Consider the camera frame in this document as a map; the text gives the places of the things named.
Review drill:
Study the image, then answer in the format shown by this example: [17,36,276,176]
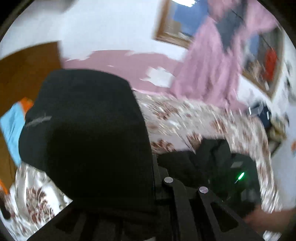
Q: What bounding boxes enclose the black jacket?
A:
[18,69,232,241]

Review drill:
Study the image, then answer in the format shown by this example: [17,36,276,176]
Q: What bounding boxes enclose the blue orange folded clothes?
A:
[1,97,34,167]

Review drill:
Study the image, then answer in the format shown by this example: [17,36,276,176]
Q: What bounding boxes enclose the right hand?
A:
[244,205,295,233]

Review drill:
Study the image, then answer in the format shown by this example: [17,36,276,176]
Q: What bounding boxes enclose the blue backpack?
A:
[247,102,272,129]

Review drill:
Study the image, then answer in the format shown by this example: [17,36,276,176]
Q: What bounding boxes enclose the pink curtain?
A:
[170,1,278,110]

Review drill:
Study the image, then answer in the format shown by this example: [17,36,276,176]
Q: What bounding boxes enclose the red hanging garment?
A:
[263,48,278,82]

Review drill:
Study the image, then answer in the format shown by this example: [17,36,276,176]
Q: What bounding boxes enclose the wooden framed window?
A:
[155,1,278,102]

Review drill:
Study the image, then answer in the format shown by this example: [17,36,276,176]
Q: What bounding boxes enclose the floral bedspread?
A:
[1,92,282,240]

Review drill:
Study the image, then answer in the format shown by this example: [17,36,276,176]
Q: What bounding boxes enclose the brown wooden headboard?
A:
[0,41,63,193]

